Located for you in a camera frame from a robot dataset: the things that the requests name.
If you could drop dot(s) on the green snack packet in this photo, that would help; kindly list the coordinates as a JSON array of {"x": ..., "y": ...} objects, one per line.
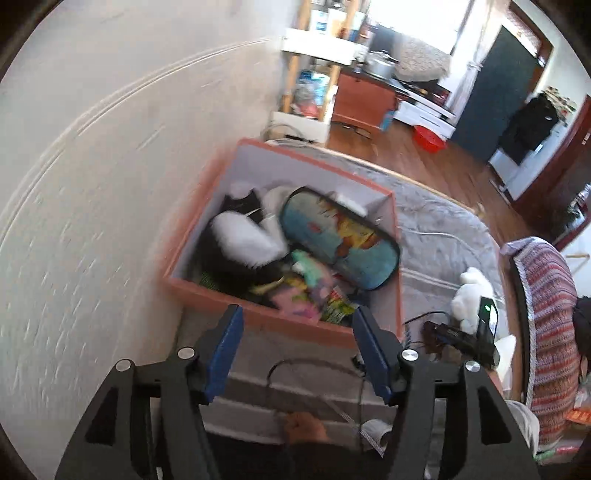
[{"x": 338, "y": 309}]

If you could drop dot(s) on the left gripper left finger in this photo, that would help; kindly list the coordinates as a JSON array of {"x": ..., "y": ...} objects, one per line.
[{"x": 144, "y": 422}]

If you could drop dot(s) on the red brown cabinet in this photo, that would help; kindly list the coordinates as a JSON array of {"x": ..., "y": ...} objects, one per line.
[{"x": 363, "y": 101}]

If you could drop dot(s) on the white plush toy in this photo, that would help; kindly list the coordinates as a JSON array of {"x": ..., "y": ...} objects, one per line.
[{"x": 465, "y": 305}]

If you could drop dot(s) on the small grey ribbed cup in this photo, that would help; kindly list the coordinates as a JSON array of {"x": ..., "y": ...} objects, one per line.
[{"x": 376, "y": 435}]

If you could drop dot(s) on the blue printed cushion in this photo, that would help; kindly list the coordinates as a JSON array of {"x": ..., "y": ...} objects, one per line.
[{"x": 364, "y": 254}]

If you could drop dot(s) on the patterned sofa cover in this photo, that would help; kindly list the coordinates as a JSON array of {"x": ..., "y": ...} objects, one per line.
[{"x": 547, "y": 295}]

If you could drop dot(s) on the grey bed blanket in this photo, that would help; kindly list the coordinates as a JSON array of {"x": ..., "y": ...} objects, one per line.
[{"x": 440, "y": 241}]

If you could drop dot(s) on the white tv stand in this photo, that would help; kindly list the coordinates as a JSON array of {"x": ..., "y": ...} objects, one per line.
[{"x": 422, "y": 112}]

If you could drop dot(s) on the black hanging jacket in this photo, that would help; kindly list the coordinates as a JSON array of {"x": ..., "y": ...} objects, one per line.
[{"x": 528, "y": 128}]

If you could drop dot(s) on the red plastic basin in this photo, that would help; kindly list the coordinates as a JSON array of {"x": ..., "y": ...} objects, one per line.
[{"x": 428, "y": 140}]

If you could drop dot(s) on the green refill pouch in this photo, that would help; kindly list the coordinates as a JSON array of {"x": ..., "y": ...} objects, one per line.
[{"x": 315, "y": 273}]

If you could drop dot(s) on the black green mesh bag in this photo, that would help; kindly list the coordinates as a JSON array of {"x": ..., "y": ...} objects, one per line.
[{"x": 242, "y": 249}]

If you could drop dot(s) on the wooden white shelf rack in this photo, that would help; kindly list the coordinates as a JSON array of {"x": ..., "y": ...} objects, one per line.
[{"x": 317, "y": 48}]

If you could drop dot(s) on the person hand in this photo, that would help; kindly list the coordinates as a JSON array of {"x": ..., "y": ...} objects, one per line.
[{"x": 302, "y": 427}]

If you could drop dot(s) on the lace covered television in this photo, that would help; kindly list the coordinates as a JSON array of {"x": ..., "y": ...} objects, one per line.
[{"x": 418, "y": 61}]

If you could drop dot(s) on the dark red wooden door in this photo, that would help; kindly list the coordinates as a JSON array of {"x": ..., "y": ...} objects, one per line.
[{"x": 545, "y": 202}]

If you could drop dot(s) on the metal kettle pot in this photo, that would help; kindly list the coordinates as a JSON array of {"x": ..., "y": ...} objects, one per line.
[{"x": 380, "y": 64}]

